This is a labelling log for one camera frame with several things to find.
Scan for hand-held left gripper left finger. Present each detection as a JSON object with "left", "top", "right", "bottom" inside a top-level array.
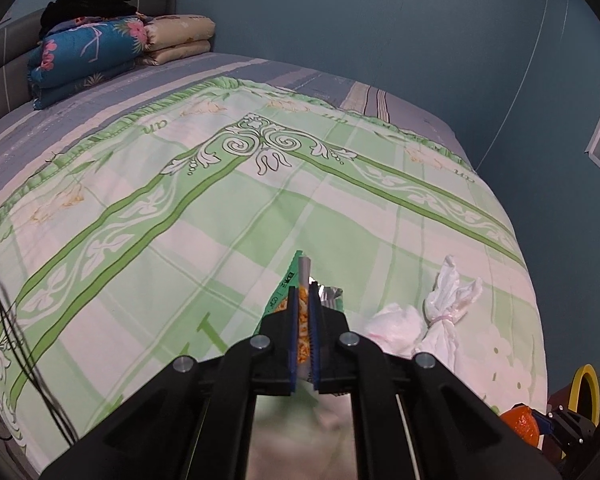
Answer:
[{"left": 40, "top": 287, "right": 302, "bottom": 480}]

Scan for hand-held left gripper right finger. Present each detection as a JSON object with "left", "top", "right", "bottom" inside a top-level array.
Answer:
[{"left": 314, "top": 290, "right": 562, "bottom": 480}]

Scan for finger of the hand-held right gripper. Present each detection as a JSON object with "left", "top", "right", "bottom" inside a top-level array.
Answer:
[{"left": 531, "top": 407, "right": 565, "bottom": 442}]

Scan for orange mandarin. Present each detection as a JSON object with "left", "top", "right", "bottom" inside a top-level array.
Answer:
[{"left": 499, "top": 404, "right": 540, "bottom": 447}]

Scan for green snack packet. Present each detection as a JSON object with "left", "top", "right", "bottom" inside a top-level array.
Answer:
[{"left": 262, "top": 252, "right": 345, "bottom": 396}]

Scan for pink white crumpled tissue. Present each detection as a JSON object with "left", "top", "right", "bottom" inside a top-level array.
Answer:
[{"left": 364, "top": 301, "right": 427, "bottom": 359}]

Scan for green patterned blanket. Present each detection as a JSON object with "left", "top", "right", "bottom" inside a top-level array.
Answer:
[{"left": 0, "top": 76, "right": 552, "bottom": 480}]

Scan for white plastic bag bundle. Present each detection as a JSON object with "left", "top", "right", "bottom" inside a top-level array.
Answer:
[{"left": 414, "top": 254, "right": 484, "bottom": 357}]

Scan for beige folded quilt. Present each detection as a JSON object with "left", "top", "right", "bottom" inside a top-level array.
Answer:
[{"left": 142, "top": 14, "right": 217, "bottom": 67}]

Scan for blue floral folded quilt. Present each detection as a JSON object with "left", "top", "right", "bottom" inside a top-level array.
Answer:
[{"left": 27, "top": 16, "right": 154, "bottom": 111}]

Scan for black clothing pile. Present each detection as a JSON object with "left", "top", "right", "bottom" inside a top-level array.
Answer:
[{"left": 38, "top": 0, "right": 139, "bottom": 41}]

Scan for yellow ring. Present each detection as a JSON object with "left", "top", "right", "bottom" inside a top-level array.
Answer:
[{"left": 571, "top": 363, "right": 600, "bottom": 412}]

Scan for black cable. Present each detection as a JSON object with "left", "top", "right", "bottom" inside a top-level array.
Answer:
[
  {"left": 0, "top": 247, "right": 77, "bottom": 447},
  {"left": 0, "top": 300, "right": 76, "bottom": 441}
]

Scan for thin white wall cable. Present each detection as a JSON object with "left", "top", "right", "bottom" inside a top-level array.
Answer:
[{"left": 477, "top": 0, "right": 570, "bottom": 172}]

